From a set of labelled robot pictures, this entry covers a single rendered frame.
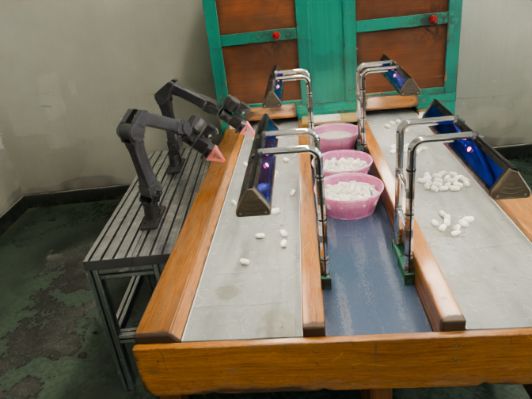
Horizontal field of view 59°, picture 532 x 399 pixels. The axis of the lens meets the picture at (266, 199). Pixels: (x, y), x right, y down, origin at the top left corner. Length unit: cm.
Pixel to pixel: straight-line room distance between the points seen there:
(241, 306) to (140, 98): 268
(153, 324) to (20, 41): 301
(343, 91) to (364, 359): 186
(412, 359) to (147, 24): 300
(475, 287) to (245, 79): 184
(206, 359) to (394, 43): 206
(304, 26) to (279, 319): 183
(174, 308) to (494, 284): 84
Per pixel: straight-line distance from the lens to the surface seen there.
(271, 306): 127
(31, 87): 401
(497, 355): 127
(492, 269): 144
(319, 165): 123
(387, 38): 276
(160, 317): 127
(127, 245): 185
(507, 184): 112
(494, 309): 130
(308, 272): 134
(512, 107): 416
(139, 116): 184
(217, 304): 131
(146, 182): 192
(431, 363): 124
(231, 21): 273
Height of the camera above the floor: 152
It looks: 25 degrees down
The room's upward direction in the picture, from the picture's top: 7 degrees counter-clockwise
